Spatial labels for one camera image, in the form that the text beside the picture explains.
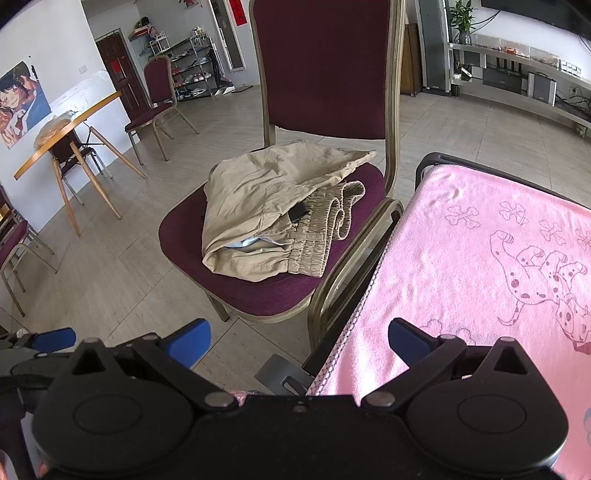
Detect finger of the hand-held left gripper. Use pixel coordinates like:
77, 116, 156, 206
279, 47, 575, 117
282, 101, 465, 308
7, 328, 77, 357

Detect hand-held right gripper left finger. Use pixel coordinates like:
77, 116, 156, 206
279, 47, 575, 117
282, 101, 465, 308
69, 318, 239, 410

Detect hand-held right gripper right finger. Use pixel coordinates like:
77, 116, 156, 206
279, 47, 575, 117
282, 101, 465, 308
361, 318, 542, 411

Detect beige pants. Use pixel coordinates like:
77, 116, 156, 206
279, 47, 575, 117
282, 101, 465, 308
202, 142, 377, 282

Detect pink dog-print blanket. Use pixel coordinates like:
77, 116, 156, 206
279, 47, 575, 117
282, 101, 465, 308
307, 164, 591, 480

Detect maroon padded banquet chair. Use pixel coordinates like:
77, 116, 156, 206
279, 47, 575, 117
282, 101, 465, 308
0, 185, 58, 318
158, 0, 407, 352
126, 54, 200, 166

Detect black folding chair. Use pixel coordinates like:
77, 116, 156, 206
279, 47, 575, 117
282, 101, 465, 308
48, 134, 112, 205

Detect clear plastic bag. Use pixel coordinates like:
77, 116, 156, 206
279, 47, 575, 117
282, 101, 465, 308
34, 111, 83, 149

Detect wooden table with slanted legs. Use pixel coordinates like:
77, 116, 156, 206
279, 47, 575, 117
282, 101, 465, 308
14, 90, 148, 237

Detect metal shoe rack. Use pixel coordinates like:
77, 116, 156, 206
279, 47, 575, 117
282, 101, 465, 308
164, 34, 223, 100

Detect brown door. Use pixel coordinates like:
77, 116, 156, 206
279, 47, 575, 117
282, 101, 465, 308
95, 28, 145, 121

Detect black media box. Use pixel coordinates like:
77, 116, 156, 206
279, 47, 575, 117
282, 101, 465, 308
482, 67, 525, 91

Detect brown wooden cabinet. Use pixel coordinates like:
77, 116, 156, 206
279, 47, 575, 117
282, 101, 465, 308
400, 23, 424, 97

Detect silver speaker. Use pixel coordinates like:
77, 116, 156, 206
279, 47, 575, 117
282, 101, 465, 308
527, 71, 557, 105

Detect grey tower air conditioner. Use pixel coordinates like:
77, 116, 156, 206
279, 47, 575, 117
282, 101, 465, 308
416, 0, 456, 97

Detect long grey television stand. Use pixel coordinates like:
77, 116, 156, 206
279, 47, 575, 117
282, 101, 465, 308
450, 32, 591, 131

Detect green potted plant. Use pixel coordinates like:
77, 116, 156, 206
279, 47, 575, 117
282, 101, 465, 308
449, 0, 482, 44

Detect black television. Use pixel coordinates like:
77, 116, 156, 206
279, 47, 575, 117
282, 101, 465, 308
480, 0, 591, 34

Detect cartoon wall poster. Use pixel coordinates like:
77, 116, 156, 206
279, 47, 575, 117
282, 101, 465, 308
0, 60, 51, 149

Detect white wall shelf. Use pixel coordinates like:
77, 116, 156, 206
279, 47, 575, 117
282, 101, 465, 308
128, 16, 172, 57

